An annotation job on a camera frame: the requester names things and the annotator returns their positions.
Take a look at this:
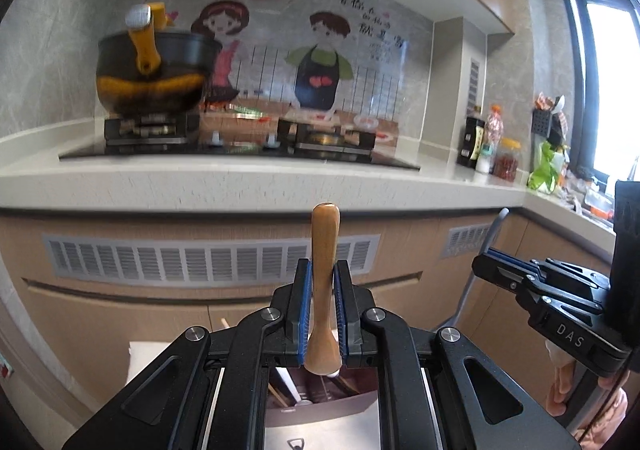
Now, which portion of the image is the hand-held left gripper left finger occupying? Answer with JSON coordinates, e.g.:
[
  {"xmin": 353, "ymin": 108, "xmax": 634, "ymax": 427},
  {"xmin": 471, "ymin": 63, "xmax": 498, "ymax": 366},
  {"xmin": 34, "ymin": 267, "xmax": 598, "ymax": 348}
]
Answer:
[{"xmin": 62, "ymin": 257, "xmax": 315, "ymax": 450}]

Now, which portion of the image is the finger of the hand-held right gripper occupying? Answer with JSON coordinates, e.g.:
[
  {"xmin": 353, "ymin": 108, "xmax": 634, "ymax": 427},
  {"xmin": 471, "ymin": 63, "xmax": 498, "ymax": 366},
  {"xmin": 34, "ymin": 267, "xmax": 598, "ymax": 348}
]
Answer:
[
  {"xmin": 487, "ymin": 247, "xmax": 611, "ymax": 289},
  {"xmin": 472, "ymin": 257, "xmax": 609, "ymax": 317}
]

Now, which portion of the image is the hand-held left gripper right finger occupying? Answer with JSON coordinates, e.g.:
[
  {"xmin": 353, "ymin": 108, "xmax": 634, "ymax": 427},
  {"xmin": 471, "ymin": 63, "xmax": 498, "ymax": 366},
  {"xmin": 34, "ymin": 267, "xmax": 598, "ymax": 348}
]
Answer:
[{"xmin": 334, "ymin": 260, "xmax": 583, "ymax": 450}]

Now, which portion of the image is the wooden spoon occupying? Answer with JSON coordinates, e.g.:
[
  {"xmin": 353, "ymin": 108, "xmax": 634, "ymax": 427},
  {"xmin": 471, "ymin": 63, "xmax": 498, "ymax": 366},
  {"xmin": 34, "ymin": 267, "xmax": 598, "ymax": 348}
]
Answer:
[{"xmin": 304, "ymin": 203, "xmax": 342, "ymax": 377}]

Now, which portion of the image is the grey spoon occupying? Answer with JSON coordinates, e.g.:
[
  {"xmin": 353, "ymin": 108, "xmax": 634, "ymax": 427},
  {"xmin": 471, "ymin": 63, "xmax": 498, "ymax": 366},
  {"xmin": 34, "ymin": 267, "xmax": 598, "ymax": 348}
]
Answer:
[{"xmin": 452, "ymin": 207, "xmax": 511, "ymax": 329}]

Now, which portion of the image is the person's right hand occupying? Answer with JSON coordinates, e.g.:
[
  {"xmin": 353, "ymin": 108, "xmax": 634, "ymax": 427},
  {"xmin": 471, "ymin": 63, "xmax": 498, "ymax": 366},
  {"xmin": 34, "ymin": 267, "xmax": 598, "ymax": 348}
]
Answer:
[{"xmin": 544, "ymin": 343, "xmax": 629, "ymax": 450}]

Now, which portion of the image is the small grey vent grille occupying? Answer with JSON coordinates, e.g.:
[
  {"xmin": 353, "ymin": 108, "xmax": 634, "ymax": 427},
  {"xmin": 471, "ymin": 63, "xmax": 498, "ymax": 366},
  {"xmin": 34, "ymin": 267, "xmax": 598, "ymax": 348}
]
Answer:
[{"xmin": 440, "ymin": 223, "xmax": 494, "ymax": 259}]

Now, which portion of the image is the green plastic bag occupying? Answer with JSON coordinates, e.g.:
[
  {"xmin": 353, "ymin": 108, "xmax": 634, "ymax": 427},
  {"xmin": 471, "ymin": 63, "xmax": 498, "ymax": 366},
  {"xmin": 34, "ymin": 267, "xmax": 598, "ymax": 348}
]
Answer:
[{"xmin": 527, "ymin": 140, "xmax": 569, "ymax": 194}]

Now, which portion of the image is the large grey vent grille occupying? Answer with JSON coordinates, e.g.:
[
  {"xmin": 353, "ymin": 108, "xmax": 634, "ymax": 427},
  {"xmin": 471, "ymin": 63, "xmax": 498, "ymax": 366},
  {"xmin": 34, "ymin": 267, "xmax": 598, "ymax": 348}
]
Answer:
[{"xmin": 42, "ymin": 233, "xmax": 381, "ymax": 281}]

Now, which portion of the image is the jar with orange lid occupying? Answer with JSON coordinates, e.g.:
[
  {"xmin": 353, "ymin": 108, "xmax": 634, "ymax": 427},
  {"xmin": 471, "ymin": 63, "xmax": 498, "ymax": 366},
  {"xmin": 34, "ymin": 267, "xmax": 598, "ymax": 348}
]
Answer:
[{"xmin": 494, "ymin": 137, "xmax": 521, "ymax": 181}]

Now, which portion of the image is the beige stone countertop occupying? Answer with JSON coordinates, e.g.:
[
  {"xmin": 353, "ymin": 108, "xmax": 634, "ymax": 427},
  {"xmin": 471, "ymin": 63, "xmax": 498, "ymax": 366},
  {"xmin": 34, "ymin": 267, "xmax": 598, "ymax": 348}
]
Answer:
[{"xmin": 0, "ymin": 117, "xmax": 618, "ymax": 233}]

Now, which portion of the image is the dark sauce bottle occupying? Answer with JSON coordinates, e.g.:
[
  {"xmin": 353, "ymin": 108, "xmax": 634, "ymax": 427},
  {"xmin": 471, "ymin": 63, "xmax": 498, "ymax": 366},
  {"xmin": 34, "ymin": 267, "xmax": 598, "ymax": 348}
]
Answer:
[{"xmin": 456, "ymin": 106, "xmax": 486, "ymax": 170}]

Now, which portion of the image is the clear bottle orange cap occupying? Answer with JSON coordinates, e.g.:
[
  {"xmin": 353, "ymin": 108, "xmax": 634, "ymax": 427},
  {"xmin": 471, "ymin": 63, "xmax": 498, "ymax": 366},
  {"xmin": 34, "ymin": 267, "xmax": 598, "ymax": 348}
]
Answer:
[{"xmin": 482, "ymin": 105, "xmax": 504, "ymax": 156}]

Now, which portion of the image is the wooden kitchen cabinet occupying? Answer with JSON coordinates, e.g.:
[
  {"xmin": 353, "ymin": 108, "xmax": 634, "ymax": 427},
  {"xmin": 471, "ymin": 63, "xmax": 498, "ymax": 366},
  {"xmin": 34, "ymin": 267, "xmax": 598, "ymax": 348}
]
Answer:
[{"xmin": 0, "ymin": 207, "xmax": 616, "ymax": 431}]

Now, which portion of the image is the black gas stove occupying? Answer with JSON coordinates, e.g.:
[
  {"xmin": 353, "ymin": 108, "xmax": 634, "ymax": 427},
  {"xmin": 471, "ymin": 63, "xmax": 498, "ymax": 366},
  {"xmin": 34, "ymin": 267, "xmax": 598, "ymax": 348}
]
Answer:
[{"xmin": 58, "ymin": 109, "xmax": 422, "ymax": 172}]

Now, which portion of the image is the window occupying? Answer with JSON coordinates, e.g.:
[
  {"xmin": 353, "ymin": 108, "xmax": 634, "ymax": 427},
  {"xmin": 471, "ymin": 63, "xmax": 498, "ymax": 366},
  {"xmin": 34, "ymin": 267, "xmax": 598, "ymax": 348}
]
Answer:
[{"xmin": 556, "ymin": 0, "xmax": 640, "ymax": 192}]

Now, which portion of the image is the black and yellow pot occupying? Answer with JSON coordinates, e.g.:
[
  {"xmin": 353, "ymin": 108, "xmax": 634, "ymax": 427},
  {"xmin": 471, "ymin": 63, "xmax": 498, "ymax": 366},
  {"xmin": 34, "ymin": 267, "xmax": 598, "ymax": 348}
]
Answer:
[{"xmin": 96, "ymin": 72, "xmax": 207, "ymax": 117}]

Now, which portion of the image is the black wall holder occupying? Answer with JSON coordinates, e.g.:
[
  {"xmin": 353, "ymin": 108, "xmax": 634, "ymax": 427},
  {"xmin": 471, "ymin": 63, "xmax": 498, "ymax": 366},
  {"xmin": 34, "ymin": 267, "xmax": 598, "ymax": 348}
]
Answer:
[{"xmin": 532, "ymin": 108, "xmax": 561, "ymax": 136}]

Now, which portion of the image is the wall vent panel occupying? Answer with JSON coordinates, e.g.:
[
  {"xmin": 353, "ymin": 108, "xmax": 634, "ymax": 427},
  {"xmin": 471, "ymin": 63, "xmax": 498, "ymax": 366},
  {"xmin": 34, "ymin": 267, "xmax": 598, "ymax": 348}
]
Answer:
[{"xmin": 467, "ymin": 58, "xmax": 484, "ymax": 108}]

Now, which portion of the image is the cartoon wall poster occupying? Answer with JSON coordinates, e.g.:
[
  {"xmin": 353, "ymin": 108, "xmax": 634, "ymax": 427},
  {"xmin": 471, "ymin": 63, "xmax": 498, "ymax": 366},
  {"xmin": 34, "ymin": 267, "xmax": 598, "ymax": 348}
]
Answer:
[{"xmin": 155, "ymin": 0, "xmax": 432, "ymax": 117}]

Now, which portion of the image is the black pan yellow handle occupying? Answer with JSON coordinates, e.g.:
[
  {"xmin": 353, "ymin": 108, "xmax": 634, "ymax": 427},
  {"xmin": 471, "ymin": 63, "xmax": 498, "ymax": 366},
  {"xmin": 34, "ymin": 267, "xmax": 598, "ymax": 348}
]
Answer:
[{"xmin": 99, "ymin": 3, "xmax": 224, "ymax": 77}]

